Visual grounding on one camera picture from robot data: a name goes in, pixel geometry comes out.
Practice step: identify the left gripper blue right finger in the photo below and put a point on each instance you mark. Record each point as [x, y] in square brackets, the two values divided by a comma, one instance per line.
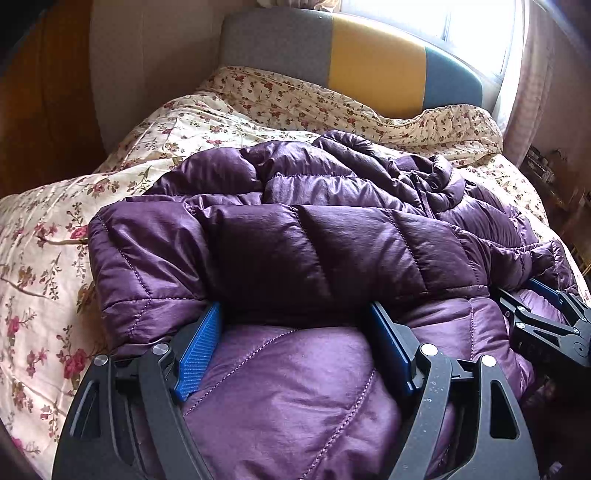
[470, 402]

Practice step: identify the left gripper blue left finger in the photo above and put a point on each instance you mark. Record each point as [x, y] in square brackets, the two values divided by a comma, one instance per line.
[99, 438]

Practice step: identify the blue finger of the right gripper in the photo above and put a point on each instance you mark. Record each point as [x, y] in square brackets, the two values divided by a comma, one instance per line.
[572, 307]
[520, 316]

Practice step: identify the purple quilted down jacket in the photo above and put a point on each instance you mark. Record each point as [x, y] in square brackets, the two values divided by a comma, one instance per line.
[295, 241]

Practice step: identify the large floral quilt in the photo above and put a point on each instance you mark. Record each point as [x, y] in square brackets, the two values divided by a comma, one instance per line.
[52, 327]

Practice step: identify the cluttered wooden side shelf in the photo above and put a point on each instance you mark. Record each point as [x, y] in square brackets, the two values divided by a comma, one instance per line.
[565, 200]

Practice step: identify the small floral print duvet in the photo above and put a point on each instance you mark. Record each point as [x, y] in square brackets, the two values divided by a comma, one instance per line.
[462, 133]

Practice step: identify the pink patterned curtain right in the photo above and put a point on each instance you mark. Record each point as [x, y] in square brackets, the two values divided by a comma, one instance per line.
[527, 82]

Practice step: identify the grey yellow blue headboard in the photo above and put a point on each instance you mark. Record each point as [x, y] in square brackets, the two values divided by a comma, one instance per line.
[392, 72]

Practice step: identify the bright window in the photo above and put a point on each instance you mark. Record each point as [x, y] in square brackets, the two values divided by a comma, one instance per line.
[479, 33]

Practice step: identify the brown wooden wardrobe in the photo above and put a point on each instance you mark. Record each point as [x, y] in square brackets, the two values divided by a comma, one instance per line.
[49, 130]

